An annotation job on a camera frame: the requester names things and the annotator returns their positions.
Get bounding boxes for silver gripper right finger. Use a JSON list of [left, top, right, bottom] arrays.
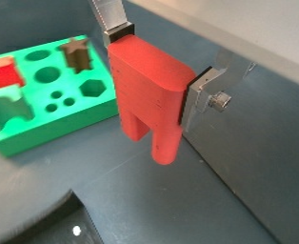
[[180, 48, 256, 132]]

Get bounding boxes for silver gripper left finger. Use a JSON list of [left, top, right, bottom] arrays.
[[88, 0, 134, 46]]

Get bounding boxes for red two-legged peg block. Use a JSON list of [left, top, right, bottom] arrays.
[[108, 35, 196, 165]]

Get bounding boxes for green shape sorter board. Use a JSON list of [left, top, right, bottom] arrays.
[[0, 39, 118, 156]]

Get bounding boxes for red square block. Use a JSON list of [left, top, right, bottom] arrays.
[[0, 56, 25, 88]]

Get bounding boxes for brown star block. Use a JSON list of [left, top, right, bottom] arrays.
[[59, 37, 92, 73]]

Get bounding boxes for green notched block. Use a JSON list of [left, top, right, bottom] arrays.
[[0, 85, 34, 131]]

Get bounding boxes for black curved bracket stand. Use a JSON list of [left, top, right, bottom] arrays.
[[2, 191, 104, 244]]

